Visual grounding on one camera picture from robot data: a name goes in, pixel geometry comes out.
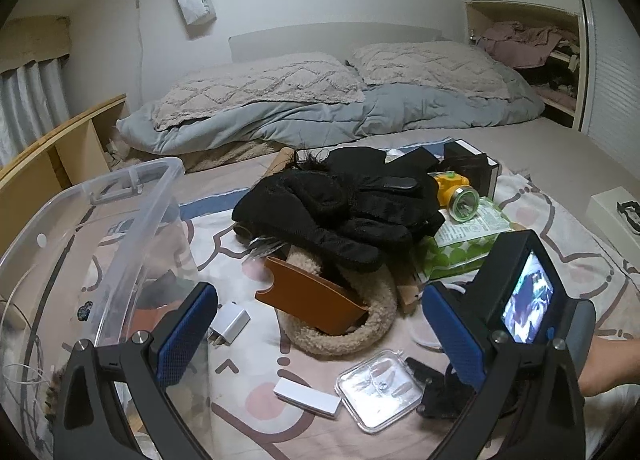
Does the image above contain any wooden wall niche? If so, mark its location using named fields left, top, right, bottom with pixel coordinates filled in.
left=464, top=0, right=586, bottom=128

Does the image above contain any clear plastic wrapper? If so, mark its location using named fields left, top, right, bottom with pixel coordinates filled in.
left=242, top=237, right=281, bottom=261

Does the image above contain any clear case with fake nails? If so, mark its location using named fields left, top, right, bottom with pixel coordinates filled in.
left=335, top=350, right=423, bottom=433

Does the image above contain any grey curtain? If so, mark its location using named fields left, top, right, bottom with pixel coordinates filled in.
left=0, top=56, right=71, bottom=168

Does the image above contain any black glove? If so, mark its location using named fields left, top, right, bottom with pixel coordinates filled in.
left=345, top=172, right=446, bottom=245
left=232, top=171, right=381, bottom=273

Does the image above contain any black gift box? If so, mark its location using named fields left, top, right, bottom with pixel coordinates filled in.
left=442, top=139, right=501, bottom=197

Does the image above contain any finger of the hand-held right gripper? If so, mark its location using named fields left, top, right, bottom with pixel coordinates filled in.
left=419, top=371, right=477, bottom=422
left=404, top=356, right=437, bottom=384

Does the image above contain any beige bed sheet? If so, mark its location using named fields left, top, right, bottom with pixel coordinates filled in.
left=100, top=120, right=640, bottom=460

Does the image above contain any brown leather card holder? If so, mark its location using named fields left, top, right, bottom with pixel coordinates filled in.
left=254, top=256, right=371, bottom=335

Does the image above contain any green wet wipes packet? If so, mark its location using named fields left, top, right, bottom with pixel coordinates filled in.
left=410, top=195, right=516, bottom=285

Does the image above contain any black feather tuft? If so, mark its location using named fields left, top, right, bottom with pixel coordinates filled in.
left=294, top=146, right=332, bottom=175

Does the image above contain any printed blanket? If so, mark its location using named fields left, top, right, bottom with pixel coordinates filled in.
left=65, top=140, right=631, bottom=460

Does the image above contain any cardboard tube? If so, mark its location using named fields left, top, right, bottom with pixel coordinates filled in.
left=269, top=147, right=302, bottom=177

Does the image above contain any yellow headlamp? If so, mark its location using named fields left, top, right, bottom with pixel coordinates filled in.
left=432, top=171, right=481, bottom=223

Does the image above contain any white hanging cable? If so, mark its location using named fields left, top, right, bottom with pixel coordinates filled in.
left=134, top=0, right=147, bottom=105

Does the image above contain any grey headboard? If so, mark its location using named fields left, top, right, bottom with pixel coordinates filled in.
left=228, top=22, right=443, bottom=63

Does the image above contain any beige fluffy headband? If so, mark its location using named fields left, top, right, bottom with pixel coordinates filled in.
left=277, top=240, right=398, bottom=357

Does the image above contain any black knit cloth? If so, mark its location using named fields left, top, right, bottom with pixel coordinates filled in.
left=325, top=146, right=401, bottom=181

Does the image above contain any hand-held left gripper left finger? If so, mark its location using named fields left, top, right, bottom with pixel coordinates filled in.
left=54, top=282, right=219, bottom=460

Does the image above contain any clear plastic storage box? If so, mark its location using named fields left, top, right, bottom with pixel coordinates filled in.
left=0, top=157, right=186, bottom=460

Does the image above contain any small white box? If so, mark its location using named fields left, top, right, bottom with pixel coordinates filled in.
left=273, top=377, right=342, bottom=421

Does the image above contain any white flat box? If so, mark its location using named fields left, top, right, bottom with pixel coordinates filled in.
left=589, top=192, right=640, bottom=241

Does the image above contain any white louvered door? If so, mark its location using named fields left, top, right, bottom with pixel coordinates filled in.
left=577, top=0, right=640, bottom=173

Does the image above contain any printed beige valance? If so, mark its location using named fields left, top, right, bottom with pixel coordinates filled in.
left=0, top=16, right=71, bottom=75

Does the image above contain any beige textured pillow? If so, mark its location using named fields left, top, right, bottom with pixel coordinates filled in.
left=346, top=41, right=511, bottom=99
left=152, top=52, right=367, bottom=131

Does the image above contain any wooden shelf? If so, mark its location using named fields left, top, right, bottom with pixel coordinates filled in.
left=0, top=94, right=128, bottom=201

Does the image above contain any black flat pouch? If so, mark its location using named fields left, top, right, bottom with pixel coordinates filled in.
left=387, top=147, right=441, bottom=175

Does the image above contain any thin white cable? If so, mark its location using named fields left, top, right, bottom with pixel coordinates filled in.
left=0, top=285, right=56, bottom=391

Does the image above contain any white charger plug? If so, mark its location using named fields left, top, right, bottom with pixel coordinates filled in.
left=207, top=301, right=251, bottom=348

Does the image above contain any pink clothes pile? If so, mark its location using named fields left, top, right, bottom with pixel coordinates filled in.
left=475, top=22, right=576, bottom=70

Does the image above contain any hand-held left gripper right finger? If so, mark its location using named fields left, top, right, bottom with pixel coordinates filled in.
left=422, top=282, right=586, bottom=460

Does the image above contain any small brown cardboard box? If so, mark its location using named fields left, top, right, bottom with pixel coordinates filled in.
left=397, top=275, right=426, bottom=313

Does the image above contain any person's right forearm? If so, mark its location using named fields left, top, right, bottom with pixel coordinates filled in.
left=580, top=335, right=640, bottom=397

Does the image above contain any grey duvet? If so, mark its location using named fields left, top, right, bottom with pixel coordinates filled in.
left=116, top=64, right=546, bottom=157

